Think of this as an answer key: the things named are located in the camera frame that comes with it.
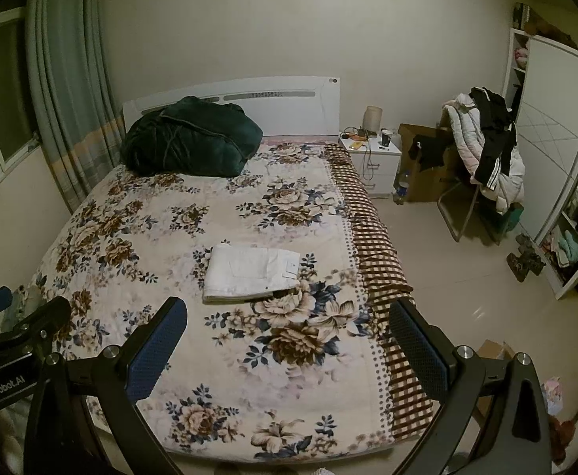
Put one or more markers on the bed with floral sheet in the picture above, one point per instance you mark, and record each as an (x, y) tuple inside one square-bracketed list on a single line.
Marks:
[(195, 208)]

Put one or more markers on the green striped curtain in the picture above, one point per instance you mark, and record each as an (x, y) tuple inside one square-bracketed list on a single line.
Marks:
[(66, 84)]

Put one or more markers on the white bed headboard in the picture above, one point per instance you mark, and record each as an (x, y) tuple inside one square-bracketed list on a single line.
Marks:
[(289, 109)]

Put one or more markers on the brown checked bed sheet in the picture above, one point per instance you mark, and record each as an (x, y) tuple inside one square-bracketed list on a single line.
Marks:
[(373, 257)]

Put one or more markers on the metal frame chair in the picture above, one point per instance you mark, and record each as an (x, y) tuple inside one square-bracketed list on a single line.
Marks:
[(459, 208)]

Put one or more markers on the chair with piled jackets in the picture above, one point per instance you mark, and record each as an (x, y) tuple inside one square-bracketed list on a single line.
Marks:
[(464, 138)]

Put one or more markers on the large brown cardboard box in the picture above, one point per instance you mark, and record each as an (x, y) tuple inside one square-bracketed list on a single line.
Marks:
[(429, 183)]

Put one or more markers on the teal folded cloth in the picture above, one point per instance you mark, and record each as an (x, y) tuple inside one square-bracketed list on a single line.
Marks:
[(569, 247)]

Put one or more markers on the black garment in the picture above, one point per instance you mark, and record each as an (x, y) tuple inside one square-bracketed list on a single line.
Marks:
[(429, 151)]

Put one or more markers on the pink plastic bag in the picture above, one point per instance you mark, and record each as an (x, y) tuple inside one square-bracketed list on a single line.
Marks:
[(552, 396)]

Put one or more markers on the white nightstand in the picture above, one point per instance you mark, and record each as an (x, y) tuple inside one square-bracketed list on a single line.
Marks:
[(382, 166)]

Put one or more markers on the clear plastic bottle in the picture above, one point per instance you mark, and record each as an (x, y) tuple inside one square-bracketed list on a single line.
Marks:
[(401, 189)]

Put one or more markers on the dark cup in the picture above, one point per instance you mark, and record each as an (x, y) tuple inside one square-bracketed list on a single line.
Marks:
[(386, 138)]

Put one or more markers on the beige table lamp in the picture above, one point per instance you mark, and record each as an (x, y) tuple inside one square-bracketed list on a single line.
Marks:
[(373, 118)]

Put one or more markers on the white wardrobe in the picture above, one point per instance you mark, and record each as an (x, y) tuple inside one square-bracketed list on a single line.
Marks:
[(556, 133)]

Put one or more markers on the white framed window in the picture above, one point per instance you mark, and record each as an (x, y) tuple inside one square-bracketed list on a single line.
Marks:
[(2, 109)]

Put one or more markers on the teal box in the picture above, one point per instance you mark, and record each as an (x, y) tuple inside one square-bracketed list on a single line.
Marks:
[(515, 216)]

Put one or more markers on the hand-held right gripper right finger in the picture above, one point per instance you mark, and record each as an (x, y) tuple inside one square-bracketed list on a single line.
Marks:
[(417, 341)]

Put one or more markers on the black white striped track pants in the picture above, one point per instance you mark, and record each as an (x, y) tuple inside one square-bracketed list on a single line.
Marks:
[(496, 128)]

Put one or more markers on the dark green duvet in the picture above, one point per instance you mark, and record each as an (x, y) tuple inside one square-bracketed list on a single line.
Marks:
[(190, 138)]

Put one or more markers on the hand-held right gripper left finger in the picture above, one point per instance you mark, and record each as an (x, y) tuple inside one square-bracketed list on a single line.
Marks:
[(165, 336)]

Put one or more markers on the small open cardboard box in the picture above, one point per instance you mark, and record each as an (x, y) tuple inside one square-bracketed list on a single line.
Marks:
[(491, 354)]

